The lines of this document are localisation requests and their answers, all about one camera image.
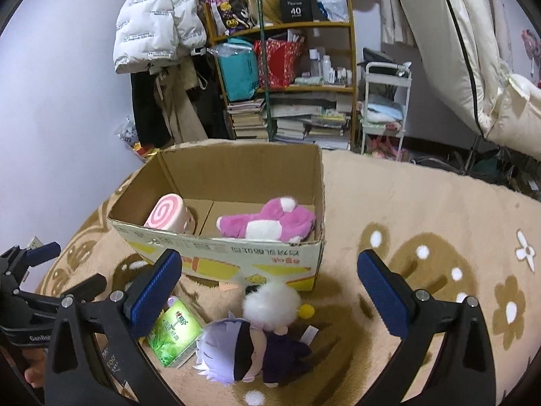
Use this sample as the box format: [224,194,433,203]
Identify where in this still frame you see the red patterned bag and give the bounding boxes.
[254,38,305,89]

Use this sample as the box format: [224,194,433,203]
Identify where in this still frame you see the folded light blue cloth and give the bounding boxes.
[363,95,402,123]

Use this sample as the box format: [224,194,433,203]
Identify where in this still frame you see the black and pink printed bag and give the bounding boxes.
[207,0,258,37]

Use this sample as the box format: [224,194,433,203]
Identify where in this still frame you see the white trolley cart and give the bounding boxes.
[357,61,413,161]

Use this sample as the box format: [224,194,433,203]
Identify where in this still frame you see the white-haired plush doll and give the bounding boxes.
[192,311,313,390]

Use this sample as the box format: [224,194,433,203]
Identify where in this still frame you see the white puffer jacket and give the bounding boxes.
[113,0,209,74]

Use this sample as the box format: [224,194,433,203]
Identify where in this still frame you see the brown cardboard box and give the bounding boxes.
[107,141,326,292]

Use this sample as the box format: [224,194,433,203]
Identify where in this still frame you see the pink wall decoration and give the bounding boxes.
[520,27,541,85]

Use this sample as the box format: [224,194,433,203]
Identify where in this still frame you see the green pole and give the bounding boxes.
[253,0,277,142]

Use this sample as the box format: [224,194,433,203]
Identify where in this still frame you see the wooden shelf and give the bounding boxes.
[205,0,358,153]

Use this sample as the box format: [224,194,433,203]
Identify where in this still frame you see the black box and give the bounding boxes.
[278,0,314,24]

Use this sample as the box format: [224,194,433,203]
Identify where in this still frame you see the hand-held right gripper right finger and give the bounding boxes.
[357,249,497,406]

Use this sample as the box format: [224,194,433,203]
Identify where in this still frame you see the black item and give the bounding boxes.
[362,48,398,66]

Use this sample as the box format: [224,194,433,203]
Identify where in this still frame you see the pink and white plush toy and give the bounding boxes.
[215,196,317,245]

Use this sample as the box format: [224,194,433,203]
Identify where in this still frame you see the pile of books and papers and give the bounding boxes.
[270,93,353,151]

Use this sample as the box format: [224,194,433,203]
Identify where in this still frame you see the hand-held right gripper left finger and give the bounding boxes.
[44,249,183,406]

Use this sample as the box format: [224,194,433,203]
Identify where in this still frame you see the black coat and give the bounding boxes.
[130,70,174,149]

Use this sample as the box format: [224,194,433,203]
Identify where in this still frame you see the pink plush toys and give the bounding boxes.
[366,133,406,161]

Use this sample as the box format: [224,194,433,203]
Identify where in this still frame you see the cluster of cosmetic bottles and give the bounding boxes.
[306,48,353,86]

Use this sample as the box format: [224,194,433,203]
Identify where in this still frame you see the white fluffy plush ball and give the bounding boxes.
[242,281,315,331]

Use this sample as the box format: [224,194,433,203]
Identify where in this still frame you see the green tissue pack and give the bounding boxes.
[146,298,206,368]

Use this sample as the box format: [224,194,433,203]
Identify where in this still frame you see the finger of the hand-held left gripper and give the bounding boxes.
[17,241,62,271]
[36,273,108,305]

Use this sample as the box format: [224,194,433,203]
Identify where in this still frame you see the teal bag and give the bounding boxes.
[211,38,260,102]

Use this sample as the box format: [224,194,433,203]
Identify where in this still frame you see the office chair base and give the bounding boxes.
[410,135,541,195]

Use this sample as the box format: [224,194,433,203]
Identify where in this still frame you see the cream quilt with black trim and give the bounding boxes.
[386,0,541,153]

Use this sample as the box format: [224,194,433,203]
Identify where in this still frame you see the person's left hand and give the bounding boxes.
[21,344,48,390]

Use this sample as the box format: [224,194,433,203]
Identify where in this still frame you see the plastic bag of snacks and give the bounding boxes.
[116,116,159,161]

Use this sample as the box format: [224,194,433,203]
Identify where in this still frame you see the yellow wig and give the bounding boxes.
[251,0,284,24]

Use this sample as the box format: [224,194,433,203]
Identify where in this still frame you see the beige coat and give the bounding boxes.
[153,57,210,144]

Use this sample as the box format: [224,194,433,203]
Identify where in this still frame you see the stack of books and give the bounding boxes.
[226,97,269,140]

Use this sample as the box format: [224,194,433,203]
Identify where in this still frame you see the pink swirl roll plush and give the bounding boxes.
[143,192,197,235]

